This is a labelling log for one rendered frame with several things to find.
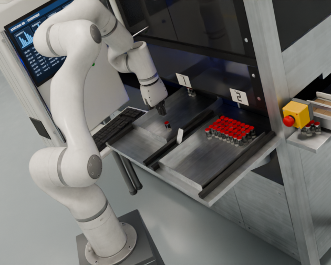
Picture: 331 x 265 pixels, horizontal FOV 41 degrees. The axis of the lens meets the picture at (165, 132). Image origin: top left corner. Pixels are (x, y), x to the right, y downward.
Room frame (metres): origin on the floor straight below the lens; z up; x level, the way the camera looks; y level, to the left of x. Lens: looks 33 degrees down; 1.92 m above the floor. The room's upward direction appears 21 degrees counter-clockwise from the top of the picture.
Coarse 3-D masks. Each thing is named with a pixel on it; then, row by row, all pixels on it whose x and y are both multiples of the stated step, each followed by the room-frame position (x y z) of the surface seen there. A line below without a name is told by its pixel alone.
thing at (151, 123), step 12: (180, 96) 1.88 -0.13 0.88; (168, 108) 1.81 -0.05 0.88; (180, 108) 1.77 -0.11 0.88; (192, 108) 1.73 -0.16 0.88; (204, 108) 1.70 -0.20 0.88; (144, 120) 1.78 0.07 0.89; (156, 120) 1.75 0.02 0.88; (168, 120) 1.71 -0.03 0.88; (180, 120) 1.67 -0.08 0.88; (192, 120) 1.60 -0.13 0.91; (144, 132) 1.67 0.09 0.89; (156, 132) 1.65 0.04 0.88; (168, 132) 1.62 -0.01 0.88
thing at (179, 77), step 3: (177, 75) 1.79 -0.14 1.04; (180, 75) 1.77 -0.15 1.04; (183, 75) 1.75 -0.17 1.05; (180, 78) 1.78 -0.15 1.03; (186, 78) 1.74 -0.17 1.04; (180, 81) 1.78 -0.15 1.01; (183, 81) 1.76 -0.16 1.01; (186, 81) 1.74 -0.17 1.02; (189, 81) 1.72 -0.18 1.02; (180, 84) 1.79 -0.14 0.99; (183, 84) 1.77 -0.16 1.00; (186, 84) 1.75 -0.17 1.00; (189, 84) 1.73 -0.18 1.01
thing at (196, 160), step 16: (192, 144) 1.47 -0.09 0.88; (208, 144) 1.43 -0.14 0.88; (224, 144) 1.39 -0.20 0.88; (160, 160) 1.40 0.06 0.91; (176, 160) 1.40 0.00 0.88; (192, 160) 1.37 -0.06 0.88; (208, 160) 1.33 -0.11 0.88; (224, 160) 1.29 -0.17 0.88; (176, 176) 1.31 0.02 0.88; (192, 176) 1.28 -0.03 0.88; (208, 176) 1.24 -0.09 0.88
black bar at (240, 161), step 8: (264, 136) 1.32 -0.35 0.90; (272, 136) 1.32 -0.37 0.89; (256, 144) 1.29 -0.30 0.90; (264, 144) 1.30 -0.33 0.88; (248, 152) 1.27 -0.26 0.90; (240, 160) 1.24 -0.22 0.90; (232, 168) 1.21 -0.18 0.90; (224, 176) 1.19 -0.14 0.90; (216, 184) 1.17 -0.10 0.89; (200, 192) 1.16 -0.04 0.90; (208, 192) 1.15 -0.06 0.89
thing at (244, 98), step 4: (232, 92) 1.49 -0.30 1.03; (236, 92) 1.46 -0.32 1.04; (240, 92) 1.45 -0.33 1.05; (232, 96) 1.49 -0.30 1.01; (236, 96) 1.47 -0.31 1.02; (244, 96) 1.43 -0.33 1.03; (236, 100) 1.48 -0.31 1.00; (244, 100) 1.44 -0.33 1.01; (244, 104) 1.44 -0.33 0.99; (248, 104) 1.42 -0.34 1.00
